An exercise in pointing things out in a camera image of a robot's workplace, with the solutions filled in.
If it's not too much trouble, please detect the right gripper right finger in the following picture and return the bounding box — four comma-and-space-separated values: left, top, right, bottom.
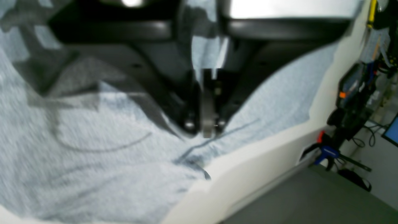
215, 17, 352, 134

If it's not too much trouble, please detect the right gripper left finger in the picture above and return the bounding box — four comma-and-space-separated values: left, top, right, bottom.
49, 12, 199, 137

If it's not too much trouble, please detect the grey T-shirt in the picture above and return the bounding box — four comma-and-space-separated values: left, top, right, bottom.
1, 0, 336, 224

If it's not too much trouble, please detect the blue clamp at right edge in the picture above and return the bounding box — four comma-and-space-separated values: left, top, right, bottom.
299, 130, 372, 172

